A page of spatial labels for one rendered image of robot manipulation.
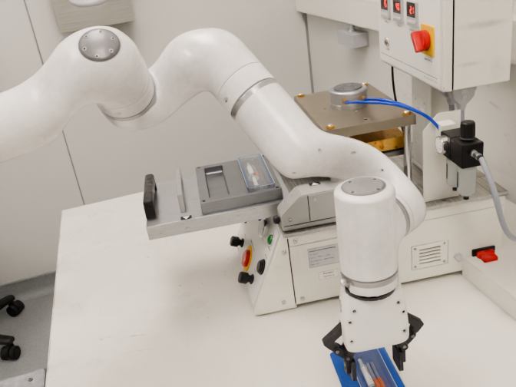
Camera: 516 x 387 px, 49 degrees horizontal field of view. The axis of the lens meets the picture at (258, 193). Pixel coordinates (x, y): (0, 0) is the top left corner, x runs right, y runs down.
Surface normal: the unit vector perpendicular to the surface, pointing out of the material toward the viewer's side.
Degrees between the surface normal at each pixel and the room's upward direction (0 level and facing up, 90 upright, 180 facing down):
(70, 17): 90
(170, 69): 75
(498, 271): 0
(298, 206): 90
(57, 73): 68
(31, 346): 0
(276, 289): 90
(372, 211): 90
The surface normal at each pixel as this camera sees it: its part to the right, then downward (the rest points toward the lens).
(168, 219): -0.13, -0.90
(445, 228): 0.15, 0.40
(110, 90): 0.41, 0.85
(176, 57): -0.68, 0.03
